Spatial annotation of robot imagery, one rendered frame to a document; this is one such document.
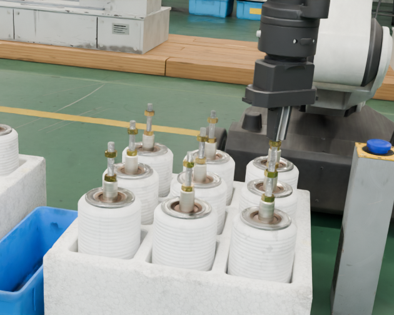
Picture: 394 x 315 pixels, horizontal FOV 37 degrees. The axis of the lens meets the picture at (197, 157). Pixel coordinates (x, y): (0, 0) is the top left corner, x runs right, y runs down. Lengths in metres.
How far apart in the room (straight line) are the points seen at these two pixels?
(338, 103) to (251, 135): 0.26
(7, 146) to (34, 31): 2.06
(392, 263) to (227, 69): 1.71
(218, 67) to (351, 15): 1.66
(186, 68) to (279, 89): 2.03
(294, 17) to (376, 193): 0.34
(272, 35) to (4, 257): 0.59
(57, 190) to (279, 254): 0.84
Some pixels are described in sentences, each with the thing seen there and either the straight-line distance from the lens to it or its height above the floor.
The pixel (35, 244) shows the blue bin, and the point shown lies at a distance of 1.21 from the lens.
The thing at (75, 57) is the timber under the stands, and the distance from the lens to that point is 3.07.
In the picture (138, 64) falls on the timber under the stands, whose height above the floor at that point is 0.05.
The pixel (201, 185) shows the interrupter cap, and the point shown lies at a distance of 0.96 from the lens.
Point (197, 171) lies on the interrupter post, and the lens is 0.98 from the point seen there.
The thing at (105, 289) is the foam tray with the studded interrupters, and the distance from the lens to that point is 0.90.
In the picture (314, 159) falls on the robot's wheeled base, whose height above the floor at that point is 0.18.
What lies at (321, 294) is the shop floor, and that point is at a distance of 1.21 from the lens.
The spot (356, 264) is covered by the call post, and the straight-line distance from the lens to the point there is 1.09.
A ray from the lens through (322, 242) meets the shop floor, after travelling 1.40.
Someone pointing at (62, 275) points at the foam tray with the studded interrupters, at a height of 0.15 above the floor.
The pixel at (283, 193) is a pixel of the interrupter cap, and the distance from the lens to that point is 0.97.
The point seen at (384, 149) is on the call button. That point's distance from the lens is 1.03.
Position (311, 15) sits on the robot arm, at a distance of 0.87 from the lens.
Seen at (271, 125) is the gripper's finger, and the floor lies 0.36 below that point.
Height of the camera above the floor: 0.62
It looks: 20 degrees down
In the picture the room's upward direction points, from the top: 4 degrees clockwise
